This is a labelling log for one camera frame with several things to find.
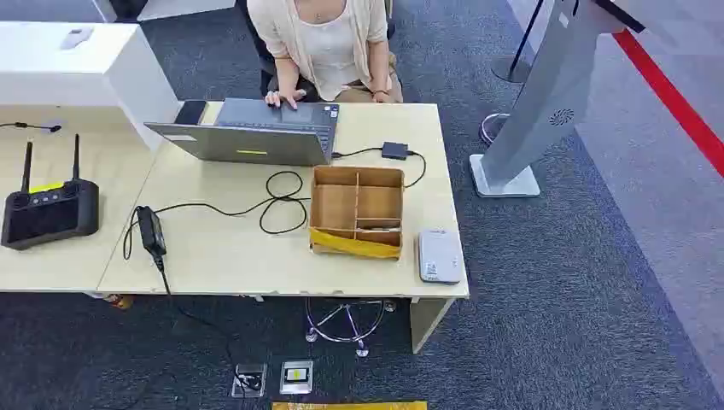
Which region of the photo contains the wooden box with compartments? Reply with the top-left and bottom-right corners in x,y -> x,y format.
308,165 -> 406,261

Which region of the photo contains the white card reader device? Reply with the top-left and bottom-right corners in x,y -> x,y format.
417,229 -> 463,284

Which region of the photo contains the chrome chair base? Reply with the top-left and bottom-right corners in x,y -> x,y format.
304,297 -> 398,359

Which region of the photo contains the grey laptop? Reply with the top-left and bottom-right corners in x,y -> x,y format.
143,97 -> 341,167

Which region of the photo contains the person's right hand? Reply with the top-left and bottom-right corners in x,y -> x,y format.
264,88 -> 307,110

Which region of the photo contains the person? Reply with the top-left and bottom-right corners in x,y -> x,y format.
246,0 -> 405,110

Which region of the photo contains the closed floor socket box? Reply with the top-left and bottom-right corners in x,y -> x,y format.
279,360 -> 314,395

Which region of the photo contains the black smartphone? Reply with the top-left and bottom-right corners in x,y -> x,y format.
173,100 -> 208,126

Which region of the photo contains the yellow floor tape strip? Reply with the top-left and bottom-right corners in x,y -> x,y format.
271,401 -> 429,410

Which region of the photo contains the open floor socket box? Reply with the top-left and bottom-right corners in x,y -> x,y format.
231,363 -> 268,399

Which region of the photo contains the grey kiosk stand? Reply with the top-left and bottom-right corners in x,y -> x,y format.
469,0 -> 647,199

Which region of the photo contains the black laptop power adapter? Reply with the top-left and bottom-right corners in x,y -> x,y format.
137,206 -> 168,257

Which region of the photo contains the pale wooden side desk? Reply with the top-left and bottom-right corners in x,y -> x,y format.
0,104 -> 161,294

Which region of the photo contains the white cabinet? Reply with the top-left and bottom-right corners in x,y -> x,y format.
0,21 -> 182,153

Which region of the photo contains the black remote controller with antennas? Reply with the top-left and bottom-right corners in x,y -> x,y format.
1,133 -> 101,251

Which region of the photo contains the red barrier belt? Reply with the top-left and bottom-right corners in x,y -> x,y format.
611,29 -> 724,179

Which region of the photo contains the grey remote on cabinet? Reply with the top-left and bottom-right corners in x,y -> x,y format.
60,26 -> 95,51

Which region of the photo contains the black power cable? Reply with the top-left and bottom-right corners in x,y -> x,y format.
122,170 -> 312,261

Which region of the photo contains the black stanchion post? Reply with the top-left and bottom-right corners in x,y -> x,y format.
490,0 -> 546,85

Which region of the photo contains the thin black cable with plug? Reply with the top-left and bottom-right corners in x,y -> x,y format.
0,121 -> 62,134

